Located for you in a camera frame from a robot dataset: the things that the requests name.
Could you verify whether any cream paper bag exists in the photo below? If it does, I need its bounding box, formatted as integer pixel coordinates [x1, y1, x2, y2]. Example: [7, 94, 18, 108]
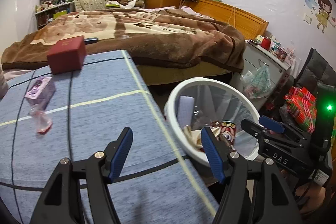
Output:
[183, 125, 221, 150]

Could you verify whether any red cartoon drink can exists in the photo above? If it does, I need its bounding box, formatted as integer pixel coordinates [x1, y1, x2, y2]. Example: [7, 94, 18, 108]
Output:
[210, 121, 237, 151]

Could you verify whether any clear plastic cup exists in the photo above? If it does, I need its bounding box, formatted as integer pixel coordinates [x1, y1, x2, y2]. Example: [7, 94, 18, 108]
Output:
[29, 105, 52, 134]

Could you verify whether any white trash bin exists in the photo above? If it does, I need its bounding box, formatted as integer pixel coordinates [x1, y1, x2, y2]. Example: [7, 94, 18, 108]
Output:
[164, 77, 260, 166]

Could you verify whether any person's right hand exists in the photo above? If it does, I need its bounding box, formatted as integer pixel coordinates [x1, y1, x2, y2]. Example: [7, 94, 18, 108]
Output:
[294, 182, 326, 214]

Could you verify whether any red green plaid bag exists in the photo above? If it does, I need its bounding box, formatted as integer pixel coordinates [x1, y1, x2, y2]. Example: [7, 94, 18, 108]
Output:
[284, 87, 317, 134]

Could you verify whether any hanging plastic bag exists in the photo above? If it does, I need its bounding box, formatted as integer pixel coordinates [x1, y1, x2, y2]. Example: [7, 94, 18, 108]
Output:
[240, 64, 272, 99]

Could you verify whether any blue checked tablecloth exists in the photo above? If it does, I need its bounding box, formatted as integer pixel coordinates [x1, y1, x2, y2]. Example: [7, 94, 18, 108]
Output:
[1, 50, 218, 223]

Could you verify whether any grey bedside cabinet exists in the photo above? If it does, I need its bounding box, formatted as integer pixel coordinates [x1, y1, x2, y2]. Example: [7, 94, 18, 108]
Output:
[232, 40, 292, 110]

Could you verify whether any red mug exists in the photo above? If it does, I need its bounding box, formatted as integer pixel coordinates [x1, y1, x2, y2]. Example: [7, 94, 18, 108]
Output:
[260, 37, 271, 51]

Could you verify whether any purple drink carton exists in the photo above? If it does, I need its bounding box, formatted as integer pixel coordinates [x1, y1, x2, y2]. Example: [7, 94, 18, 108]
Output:
[25, 76, 56, 110]

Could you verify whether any wooden bed headboard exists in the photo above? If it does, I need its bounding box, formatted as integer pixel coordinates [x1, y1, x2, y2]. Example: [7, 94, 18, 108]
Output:
[185, 0, 269, 39]

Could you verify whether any dark red gift box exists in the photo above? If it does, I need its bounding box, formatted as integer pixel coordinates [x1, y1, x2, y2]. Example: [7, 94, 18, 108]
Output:
[47, 36, 87, 75]

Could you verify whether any black remote control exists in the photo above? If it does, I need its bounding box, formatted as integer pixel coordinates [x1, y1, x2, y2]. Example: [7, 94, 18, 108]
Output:
[84, 38, 98, 45]

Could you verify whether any brown patterned blanket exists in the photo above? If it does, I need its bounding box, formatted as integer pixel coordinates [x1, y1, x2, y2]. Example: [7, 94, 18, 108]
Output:
[1, 9, 245, 72]

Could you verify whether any white cluttered shelf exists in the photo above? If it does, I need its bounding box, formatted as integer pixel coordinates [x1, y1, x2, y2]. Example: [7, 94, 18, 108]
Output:
[35, 1, 75, 30]

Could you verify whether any cartoon girl wall sticker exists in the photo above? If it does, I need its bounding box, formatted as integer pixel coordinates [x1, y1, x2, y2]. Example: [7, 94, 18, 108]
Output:
[315, 0, 335, 34]

